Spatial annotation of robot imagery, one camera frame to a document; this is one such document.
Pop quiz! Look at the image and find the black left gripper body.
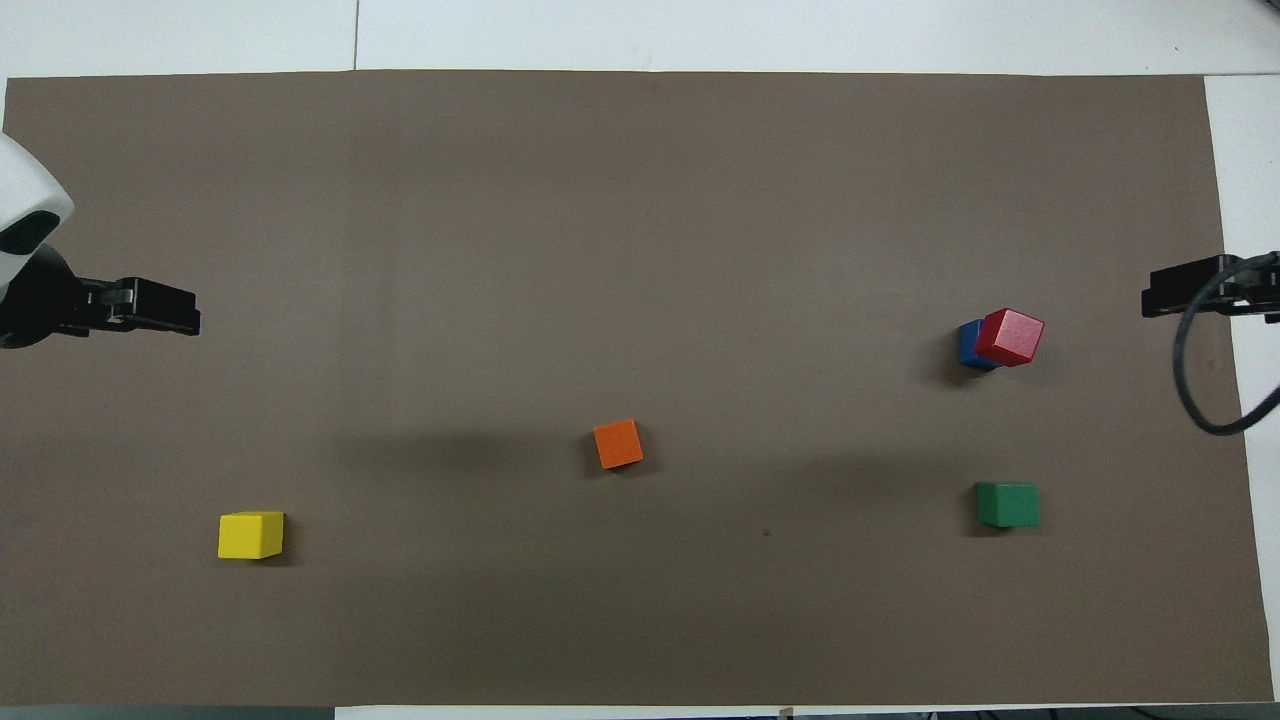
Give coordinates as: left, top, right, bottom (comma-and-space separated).
0, 243, 136, 347

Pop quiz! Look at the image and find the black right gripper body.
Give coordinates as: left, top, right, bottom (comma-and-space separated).
1215, 252, 1280, 324

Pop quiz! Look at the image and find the red wooden block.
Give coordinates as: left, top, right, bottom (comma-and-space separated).
975, 307, 1046, 370

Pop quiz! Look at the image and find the blue wooden block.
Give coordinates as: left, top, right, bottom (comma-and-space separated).
957, 319, 1001, 373

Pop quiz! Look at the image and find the yellow wooden block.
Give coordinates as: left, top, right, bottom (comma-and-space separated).
217, 510, 286, 561

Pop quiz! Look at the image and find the green wooden block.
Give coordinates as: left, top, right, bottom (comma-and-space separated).
975, 481, 1041, 529

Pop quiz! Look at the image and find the orange wooden block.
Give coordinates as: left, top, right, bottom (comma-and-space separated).
593, 418, 645, 471

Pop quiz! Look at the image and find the brown table mat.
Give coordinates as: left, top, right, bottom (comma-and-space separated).
0, 68, 1276, 707

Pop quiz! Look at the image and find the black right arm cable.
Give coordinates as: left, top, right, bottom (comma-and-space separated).
1174, 254, 1280, 437

